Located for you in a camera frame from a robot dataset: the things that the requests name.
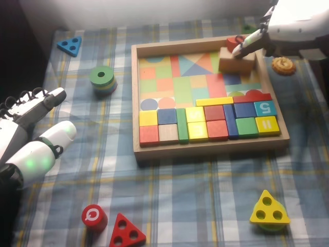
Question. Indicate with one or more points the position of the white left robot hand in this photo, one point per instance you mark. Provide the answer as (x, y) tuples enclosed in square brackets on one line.
[(33, 159)]

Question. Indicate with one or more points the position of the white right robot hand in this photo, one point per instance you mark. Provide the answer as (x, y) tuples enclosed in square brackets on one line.
[(295, 23)]

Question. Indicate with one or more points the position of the natural wooden arch block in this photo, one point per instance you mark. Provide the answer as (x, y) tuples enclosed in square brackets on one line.
[(231, 67)]

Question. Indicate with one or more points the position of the green triangle with holes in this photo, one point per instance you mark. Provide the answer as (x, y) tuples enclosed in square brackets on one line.
[(245, 30)]

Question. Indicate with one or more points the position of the red semicircle block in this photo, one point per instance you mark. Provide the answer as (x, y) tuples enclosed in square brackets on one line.
[(231, 44)]

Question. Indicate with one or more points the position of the red cylinder block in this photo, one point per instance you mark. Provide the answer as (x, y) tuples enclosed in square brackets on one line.
[(95, 223)]

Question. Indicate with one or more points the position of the blue triangle with holes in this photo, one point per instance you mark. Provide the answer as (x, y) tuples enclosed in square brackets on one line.
[(70, 53)]

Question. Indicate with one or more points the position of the red triangle with holes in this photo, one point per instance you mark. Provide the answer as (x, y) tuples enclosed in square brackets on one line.
[(125, 232)]

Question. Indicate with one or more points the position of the yellow triangle with holes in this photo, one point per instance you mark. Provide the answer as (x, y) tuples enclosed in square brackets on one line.
[(268, 209)]

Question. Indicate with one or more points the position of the yellow flower biscuit toy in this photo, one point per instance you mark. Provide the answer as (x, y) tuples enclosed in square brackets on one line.
[(284, 67)]

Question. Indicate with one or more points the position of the blue plaid table cloth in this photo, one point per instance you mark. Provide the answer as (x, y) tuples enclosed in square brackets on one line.
[(180, 193)]

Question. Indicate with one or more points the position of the wooden puzzle tray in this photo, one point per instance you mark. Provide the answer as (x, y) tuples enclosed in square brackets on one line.
[(205, 151)]

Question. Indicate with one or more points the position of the large white board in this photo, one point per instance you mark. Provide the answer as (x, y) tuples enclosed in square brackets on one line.
[(128, 10)]

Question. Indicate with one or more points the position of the light green round disc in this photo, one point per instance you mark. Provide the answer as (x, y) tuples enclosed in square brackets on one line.
[(270, 227)]

